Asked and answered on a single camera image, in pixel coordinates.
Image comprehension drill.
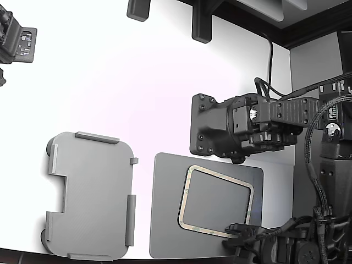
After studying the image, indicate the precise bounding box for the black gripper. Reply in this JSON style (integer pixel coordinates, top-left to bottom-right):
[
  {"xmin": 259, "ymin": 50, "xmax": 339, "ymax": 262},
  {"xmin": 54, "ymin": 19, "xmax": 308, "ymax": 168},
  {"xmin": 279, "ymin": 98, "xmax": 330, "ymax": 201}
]
[{"xmin": 222, "ymin": 223, "xmax": 273, "ymax": 264}]

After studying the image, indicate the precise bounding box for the beige adhesive liner frame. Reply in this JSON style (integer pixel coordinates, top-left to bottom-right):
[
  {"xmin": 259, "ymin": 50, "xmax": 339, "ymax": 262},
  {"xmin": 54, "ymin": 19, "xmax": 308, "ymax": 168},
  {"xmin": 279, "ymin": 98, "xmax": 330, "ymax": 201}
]
[{"xmin": 177, "ymin": 164, "xmax": 255, "ymax": 239}]

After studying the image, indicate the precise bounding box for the gray printed box tray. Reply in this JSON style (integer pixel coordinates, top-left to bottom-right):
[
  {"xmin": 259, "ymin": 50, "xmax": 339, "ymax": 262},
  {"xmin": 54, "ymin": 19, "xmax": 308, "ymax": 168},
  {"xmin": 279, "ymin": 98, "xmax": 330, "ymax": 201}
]
[{"xmin": 40, "ymin": 131, "xmax": 139, "ymax": 262}]

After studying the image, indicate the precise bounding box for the dark gray flat mat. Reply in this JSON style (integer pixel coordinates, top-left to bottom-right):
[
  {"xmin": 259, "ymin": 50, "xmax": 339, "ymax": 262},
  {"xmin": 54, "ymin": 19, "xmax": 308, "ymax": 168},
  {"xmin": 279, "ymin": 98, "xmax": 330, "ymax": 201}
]
[{"xmin": 149, "ymin": 152, "xmax": 265, "ymax": 259}]

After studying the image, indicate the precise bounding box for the black support leg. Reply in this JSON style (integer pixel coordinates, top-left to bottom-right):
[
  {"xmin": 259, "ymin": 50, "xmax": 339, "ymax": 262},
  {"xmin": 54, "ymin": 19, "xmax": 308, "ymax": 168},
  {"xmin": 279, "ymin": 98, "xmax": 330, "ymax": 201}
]
[
  {"xmin": 191, "ymin": 0, "xmax": 213, "ymax": 44},
  {"xmin": 126, "ymin": 0, "xmax": 151, "ymax": 21}
]

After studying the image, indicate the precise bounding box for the gray shelf panel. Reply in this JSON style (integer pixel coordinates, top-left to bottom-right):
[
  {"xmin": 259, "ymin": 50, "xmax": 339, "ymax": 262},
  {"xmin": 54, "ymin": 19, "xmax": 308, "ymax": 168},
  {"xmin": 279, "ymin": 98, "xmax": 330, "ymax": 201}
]
[{"xmin": 238, "ymin": 0, "xmax": 284, "ymax": 23}]

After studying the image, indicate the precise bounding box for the black braided cable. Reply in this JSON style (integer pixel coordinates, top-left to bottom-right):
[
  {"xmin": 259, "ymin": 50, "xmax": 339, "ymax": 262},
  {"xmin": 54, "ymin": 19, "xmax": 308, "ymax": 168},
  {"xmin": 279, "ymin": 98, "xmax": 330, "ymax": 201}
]
[
  {"xmin": 241, "ymin": 216, "xmax": 314, "ymax": 246},
  {"xmin": 254, "ymin": 71, "xmax": 352, "ymax": 100},
  {"xmin": 304, "ymin": 95, "xmax": 352, "ymax": 221}
]

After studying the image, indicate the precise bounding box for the thin black cable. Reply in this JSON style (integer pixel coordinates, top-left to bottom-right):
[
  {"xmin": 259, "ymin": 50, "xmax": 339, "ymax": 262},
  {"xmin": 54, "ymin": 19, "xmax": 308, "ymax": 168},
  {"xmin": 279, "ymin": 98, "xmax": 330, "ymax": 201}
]
[{"xmin": 260, "ymin": 31, "xmax": 275, "ymax": 86}]

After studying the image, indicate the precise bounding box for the black shelf frame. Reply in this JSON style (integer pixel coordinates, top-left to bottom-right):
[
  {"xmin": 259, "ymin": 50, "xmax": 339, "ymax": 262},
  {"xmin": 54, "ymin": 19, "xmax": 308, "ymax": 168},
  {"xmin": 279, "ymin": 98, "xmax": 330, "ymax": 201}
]
[{"xmin": 175, "ymin": 0, "xmax": 352, "ymax": 51}]

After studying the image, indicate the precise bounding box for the black camera module with board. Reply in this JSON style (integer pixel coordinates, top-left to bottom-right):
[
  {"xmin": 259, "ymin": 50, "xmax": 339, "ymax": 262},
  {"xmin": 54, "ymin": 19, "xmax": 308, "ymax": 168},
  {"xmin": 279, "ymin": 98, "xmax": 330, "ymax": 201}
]
[{"xmin": 0, "ymin": 0, "xmax": 38, "ymax": 65}]

